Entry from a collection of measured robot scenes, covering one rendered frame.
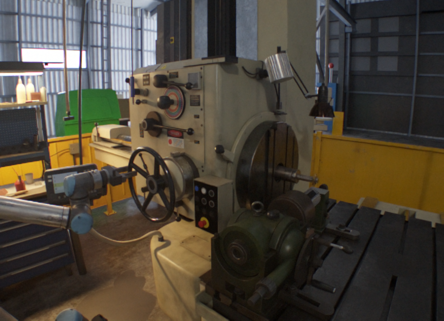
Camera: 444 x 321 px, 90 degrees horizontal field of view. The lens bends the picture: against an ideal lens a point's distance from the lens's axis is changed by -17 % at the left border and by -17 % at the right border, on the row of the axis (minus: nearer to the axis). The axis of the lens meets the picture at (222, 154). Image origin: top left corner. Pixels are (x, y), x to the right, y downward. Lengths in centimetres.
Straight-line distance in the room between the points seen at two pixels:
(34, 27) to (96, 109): 1000
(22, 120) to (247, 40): 221
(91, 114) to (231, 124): 414
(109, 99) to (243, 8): 388
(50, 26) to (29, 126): 1222
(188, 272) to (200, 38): 174
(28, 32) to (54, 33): 118
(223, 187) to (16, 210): 83
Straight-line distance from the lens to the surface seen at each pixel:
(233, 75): 126
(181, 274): 187
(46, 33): 1483
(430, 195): 345
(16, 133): 295
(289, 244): 91
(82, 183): 125
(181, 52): 238
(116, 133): 273
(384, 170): 340
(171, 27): 253
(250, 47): 189
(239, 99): 130
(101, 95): 533
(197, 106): 126
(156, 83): 140
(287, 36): 177
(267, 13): 187
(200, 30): 223
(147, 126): 147
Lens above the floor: 172
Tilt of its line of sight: 13 degrees down
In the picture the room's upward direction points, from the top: straight up
